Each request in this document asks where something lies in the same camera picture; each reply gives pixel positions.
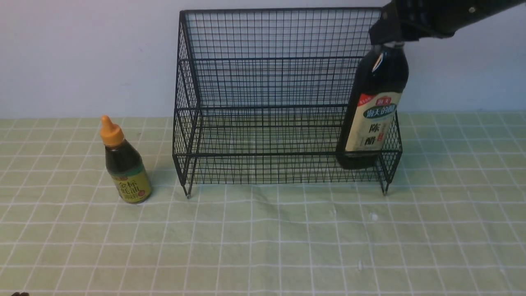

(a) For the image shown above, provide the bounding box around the black wire mesh shelf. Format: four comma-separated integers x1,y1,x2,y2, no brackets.
172,7,402,197

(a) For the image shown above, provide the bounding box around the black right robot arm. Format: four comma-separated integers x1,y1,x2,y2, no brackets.
369,0,525,45

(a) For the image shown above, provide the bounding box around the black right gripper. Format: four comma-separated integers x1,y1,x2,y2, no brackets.
369,0,457,45

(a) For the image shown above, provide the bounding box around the small sauce bottle orange cap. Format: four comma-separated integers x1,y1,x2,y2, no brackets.
99,116,153,204

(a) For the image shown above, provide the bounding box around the green checkered tablecloth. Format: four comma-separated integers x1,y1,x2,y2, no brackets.
0,112,526,296

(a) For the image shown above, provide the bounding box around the dark vinegar bottle brown cap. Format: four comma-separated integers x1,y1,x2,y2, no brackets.
336,42,409,170

